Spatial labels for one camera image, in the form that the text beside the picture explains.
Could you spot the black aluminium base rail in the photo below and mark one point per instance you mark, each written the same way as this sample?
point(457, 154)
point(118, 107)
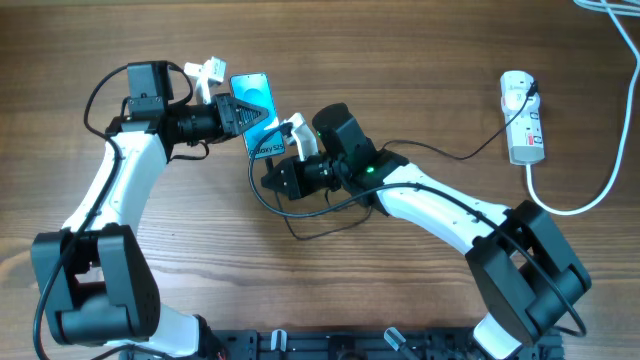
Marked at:
point(449, 343)

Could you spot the Galaxy S25 smartphone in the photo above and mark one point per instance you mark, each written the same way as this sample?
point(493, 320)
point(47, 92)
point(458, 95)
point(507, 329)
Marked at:
point(254, 88)

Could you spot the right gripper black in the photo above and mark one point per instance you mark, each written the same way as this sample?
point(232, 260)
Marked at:
point(296, 187)

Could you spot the white power strip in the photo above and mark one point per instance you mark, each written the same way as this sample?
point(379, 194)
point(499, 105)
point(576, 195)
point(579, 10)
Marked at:
point(524, 131)

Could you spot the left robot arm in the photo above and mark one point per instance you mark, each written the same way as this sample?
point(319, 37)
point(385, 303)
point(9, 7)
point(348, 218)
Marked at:
point(96, 288)

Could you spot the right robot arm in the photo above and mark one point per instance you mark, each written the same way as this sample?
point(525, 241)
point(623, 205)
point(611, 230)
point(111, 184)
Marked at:
point(528, 275)

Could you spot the white USB charger plug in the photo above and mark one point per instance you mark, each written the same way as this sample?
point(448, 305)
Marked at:
point(516, 99)

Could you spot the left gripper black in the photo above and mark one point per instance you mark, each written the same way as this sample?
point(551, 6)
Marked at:
point(227, 106)

